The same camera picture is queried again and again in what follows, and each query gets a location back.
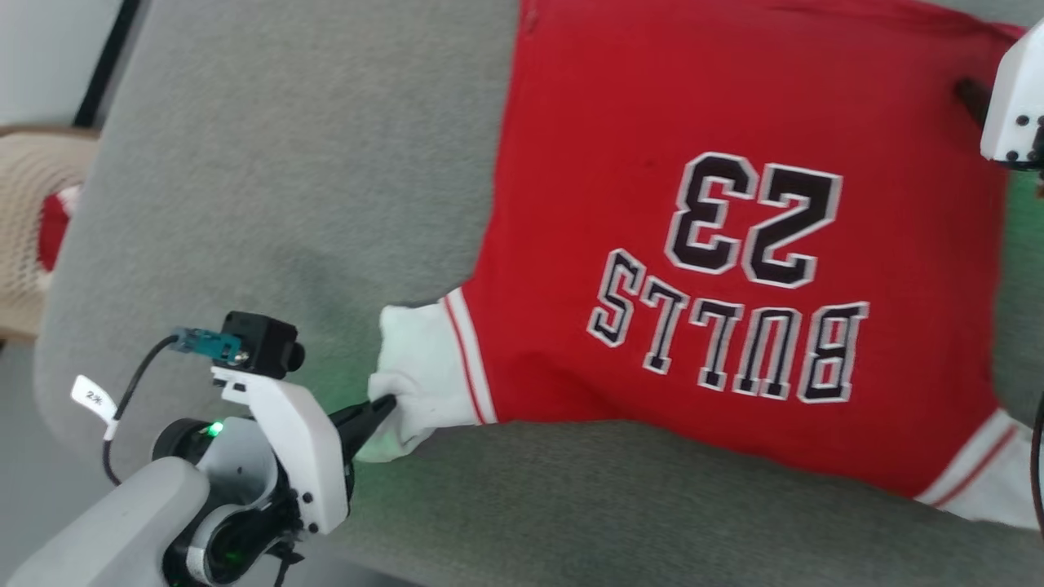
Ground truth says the red Bulls 23 jersey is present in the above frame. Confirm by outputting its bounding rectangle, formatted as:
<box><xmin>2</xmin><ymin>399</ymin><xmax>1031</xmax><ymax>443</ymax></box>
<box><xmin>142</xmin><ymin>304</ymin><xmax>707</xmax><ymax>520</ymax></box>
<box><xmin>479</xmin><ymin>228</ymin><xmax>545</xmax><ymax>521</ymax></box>
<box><xmin>356</xmin><ymin>0</ymin><xmax>1044</xmax><ymax>531</ymax></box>

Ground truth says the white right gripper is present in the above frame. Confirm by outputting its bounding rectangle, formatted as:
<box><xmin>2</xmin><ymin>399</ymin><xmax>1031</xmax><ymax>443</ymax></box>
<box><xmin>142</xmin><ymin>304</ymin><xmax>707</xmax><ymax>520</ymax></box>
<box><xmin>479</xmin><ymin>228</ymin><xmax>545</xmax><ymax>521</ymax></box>
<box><xmin>953</xmin><ymin>20</ymin><xmax>1044</xmax><ymax>172</ymax></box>

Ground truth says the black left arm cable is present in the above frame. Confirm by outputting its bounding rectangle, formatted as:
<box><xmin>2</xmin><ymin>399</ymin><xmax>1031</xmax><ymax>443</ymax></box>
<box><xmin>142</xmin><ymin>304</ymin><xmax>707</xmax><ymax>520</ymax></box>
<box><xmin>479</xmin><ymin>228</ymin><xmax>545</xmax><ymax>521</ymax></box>
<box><xmin>101</xmin><ymin>328</ymin><xmax>246</xmax><ymax>488</ymax></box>

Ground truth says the grey fabric sofa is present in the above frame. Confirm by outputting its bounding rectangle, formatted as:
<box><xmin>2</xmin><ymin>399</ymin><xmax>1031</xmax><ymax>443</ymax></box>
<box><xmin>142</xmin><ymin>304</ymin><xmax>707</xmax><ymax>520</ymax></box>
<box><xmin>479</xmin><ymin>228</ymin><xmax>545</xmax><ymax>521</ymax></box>
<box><xmin>33</xmin><ymin>0</ymin><xmax>1044</xmax><ymax>587</ymax></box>

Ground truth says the black vertical frame bar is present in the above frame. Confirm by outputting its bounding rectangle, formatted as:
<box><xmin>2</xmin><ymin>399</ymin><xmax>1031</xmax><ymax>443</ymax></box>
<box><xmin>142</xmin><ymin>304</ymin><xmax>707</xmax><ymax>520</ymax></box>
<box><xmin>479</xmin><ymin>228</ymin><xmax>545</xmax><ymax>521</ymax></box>
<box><xmin>73</xmin><ymin>0</ymin><xmax>153</xmax><ymax>130</ymax></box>

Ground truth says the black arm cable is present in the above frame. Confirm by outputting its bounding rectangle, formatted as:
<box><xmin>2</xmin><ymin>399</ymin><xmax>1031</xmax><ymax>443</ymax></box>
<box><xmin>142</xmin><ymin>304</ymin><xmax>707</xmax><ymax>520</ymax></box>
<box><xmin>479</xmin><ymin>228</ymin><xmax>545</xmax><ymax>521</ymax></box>
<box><xmin>1030</xmin><ymin>391</ymin><xmax>1044</xmax><ymax>535</ymax></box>
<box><xmin>101</xmin><ymin>328</ymin><xmax>246</xmax><ymax>488</ymax></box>

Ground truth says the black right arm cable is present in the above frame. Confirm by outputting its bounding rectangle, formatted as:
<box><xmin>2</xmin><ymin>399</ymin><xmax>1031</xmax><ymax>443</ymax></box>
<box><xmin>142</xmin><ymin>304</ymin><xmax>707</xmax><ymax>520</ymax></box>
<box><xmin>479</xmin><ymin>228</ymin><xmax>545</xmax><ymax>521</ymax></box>
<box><xmin>1030</xmin><ymin>391</ymin><xmax>1044</xmax><ymax>535</ymax></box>

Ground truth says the white cable label tag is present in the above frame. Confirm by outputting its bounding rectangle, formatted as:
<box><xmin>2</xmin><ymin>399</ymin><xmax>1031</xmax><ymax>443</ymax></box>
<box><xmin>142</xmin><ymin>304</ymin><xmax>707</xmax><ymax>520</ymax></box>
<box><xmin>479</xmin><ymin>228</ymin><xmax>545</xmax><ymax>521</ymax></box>
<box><xmin>70</xmin><ymin>374</ymin><xmax>121</xmax><ymax>426</ymax></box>

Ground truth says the beige woven laundry basket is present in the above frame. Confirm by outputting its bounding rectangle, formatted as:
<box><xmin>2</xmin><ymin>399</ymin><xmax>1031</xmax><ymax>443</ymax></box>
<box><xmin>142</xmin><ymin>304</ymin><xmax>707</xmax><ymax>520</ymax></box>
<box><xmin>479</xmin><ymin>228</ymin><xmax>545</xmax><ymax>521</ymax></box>
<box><xmin>0</xmin><ymin>126</ymin><xmax>103</xmax><ymax>343</ymax></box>

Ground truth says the red cloth in basket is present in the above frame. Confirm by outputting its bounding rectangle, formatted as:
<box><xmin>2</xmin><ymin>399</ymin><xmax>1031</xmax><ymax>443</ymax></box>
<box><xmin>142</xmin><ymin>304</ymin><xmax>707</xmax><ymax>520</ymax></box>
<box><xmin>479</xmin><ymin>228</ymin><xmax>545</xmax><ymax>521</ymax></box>
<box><xmin>37</xmin><ymin>185</ymin><xmax>84</xmax><ymax>274</ymax></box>

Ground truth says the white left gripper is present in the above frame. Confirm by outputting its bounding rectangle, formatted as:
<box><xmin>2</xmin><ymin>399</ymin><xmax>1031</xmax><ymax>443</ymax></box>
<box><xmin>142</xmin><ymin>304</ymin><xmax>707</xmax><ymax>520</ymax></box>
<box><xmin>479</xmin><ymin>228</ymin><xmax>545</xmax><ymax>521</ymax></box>
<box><xmin>210</xmin><ymin>367</ymin><xmax>398</xmax><ymax>536</ymax></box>

